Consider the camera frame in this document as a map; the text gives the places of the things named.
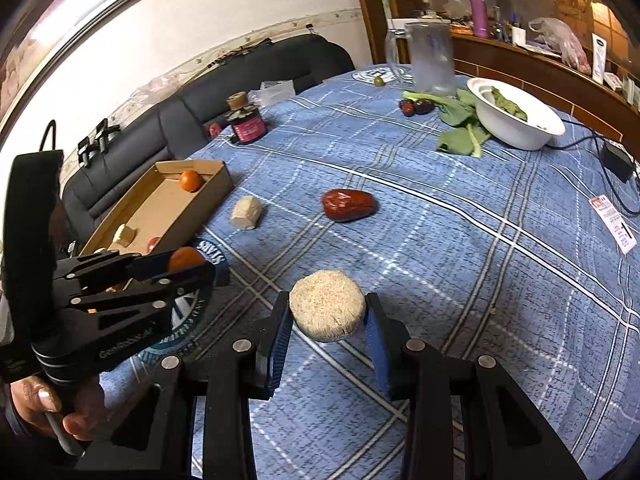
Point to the black sofa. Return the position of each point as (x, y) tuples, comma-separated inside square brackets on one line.
[(200, 95)]

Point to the small red date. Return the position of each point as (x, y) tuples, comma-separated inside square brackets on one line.
[(407, 107)]

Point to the purple bottle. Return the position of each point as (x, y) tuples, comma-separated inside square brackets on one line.
[(478, 10)]

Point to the clear plastic bag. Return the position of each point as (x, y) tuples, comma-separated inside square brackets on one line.
[(272, 91)]

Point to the small red fruit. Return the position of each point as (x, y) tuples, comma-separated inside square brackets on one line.
[(215, 130)]

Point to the wooden cabinet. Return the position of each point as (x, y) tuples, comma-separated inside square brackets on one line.
[(500, 60)]

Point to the pink and white plastic bag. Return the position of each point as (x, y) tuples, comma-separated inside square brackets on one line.
[(562, 42)]

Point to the cardboard box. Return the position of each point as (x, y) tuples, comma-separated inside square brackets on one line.
[(165, 210)]

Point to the tall white carton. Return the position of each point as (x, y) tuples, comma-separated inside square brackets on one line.
[(599, 57)]

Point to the blue plaid tablecloth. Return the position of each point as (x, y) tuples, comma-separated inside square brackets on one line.
[(450, 260)]

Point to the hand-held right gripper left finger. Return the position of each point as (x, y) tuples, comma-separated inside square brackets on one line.
[(274, 355)]

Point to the black power adapter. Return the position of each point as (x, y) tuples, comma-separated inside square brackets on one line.
[(617, 160)]

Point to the white bowl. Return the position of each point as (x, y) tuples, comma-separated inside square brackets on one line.
[(520, 130)]

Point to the dark jar with cork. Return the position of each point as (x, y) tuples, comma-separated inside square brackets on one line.
[(245, 125)]

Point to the white paper label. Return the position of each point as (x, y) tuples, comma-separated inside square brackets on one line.
[(612, 222)]

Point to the clear glass pitcher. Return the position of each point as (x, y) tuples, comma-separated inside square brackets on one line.
[(430, 57)]

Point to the framed picture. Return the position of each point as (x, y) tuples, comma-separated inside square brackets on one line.
[(60, 25)]

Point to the black clips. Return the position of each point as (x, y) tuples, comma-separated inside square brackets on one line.
[(97, 140)]

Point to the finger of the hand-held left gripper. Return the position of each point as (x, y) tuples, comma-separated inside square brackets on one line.
[(110, 262), (175, 285)]

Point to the small orange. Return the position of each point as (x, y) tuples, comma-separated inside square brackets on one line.
[(184, 259), (190, 180)]

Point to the small dark date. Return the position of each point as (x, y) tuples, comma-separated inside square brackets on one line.
[(425, 106)]

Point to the large red date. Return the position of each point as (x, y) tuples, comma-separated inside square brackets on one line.
[(348, 204)]

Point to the green leafy vegetable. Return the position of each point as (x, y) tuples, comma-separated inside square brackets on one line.
[(460, 137)]

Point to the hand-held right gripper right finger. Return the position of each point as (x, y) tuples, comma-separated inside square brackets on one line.
[(377, 355)]

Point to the person's left hand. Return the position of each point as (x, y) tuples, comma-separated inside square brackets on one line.
[(55, 400)]

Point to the green leaves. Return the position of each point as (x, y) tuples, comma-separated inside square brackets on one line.
[(507, 104)]

